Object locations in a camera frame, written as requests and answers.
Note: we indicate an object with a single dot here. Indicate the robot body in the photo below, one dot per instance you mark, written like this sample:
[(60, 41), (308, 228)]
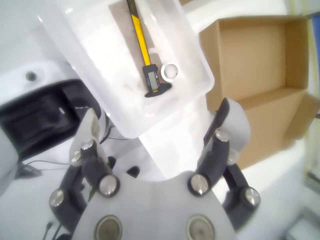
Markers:
[(37, 116)]

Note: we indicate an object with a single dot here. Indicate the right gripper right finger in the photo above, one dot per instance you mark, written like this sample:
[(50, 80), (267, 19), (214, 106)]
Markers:
[(216, 156)]

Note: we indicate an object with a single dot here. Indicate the yellow black digital caliper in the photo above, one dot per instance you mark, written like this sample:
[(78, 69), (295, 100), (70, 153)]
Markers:
[(140, 38)]

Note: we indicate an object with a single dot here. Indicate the clear plastic tray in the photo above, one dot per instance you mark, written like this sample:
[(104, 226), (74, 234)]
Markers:
[(100, 58)]

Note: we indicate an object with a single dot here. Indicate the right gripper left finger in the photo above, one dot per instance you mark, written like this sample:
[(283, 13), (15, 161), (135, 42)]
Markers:
[(91, 161)]

